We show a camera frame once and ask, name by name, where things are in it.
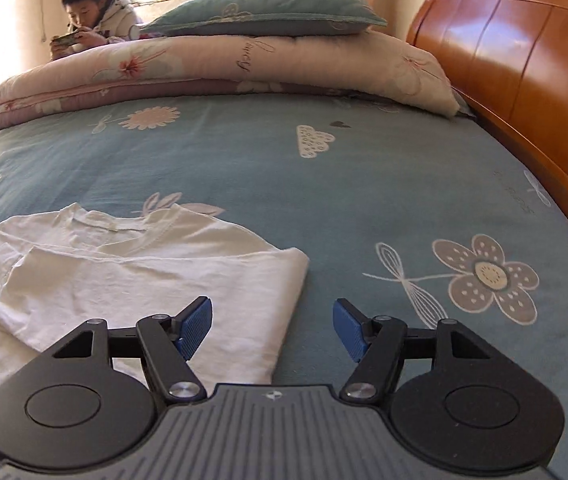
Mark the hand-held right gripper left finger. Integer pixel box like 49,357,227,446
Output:
53,296,214,403

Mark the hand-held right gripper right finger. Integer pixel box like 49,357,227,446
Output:
332,297,490,403

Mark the white printed long-sleeve shirt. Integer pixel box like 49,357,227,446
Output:
0,202,311,413

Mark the blue floral bed sheet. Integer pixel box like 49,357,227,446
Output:
0,92,568,480

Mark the pink floral folded quilt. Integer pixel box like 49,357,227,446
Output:
0,30,461,146

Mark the wooden headboard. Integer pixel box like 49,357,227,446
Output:
406,0,568,281

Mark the green floral pillow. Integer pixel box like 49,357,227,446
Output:
139,0,389,38

